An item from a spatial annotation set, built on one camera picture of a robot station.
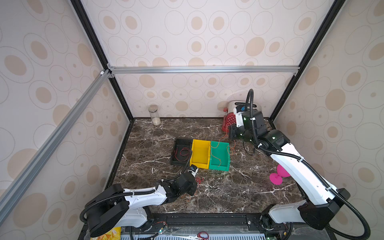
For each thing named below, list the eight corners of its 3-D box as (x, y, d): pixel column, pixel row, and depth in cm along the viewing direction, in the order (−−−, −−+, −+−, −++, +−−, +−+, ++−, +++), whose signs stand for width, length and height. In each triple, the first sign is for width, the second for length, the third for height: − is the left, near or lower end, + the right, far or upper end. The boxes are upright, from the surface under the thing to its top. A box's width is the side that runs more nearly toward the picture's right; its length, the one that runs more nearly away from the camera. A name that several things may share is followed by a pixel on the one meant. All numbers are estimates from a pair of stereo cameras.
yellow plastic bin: (189, 168, 95) (189, 162, 89) (192, 145, 106) (192, 139, 100) (208, 170, 94) (209, 164, 88) (210, 147, 106) (210, 140, 100)
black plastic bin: (172, 166, 95) (170, 160, 90) (174, 144, 106) (173, 138, 101) (191, 166, 96) (191, 160, 90) (192, 144, 107) (192, 138, 101)
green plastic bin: (208, 169, 94) (209, 164, 88) (210, 147, 105) (211, 140, 99) (227, 172, 93) (230, 166, 87) (227, 149, 104) (229, 142, 98)
